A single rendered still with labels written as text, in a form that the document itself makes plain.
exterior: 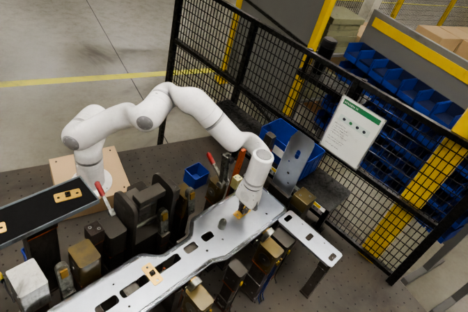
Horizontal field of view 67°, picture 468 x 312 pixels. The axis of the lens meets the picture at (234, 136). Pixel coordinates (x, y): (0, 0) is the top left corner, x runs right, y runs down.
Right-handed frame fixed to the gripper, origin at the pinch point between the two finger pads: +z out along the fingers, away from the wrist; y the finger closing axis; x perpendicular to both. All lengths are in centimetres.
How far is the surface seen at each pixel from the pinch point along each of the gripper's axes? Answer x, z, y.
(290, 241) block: 8.3, 5.0, 22.3
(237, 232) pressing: -8.9, 3.0, 6.1
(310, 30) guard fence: 176, -16, -93
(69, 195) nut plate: -59, -14, -33
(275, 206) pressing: 15.7, 3.0, 6.7
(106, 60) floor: 105, 103, -292
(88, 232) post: -59, -7, -21
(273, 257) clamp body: -8.5, -1.1, 23.8
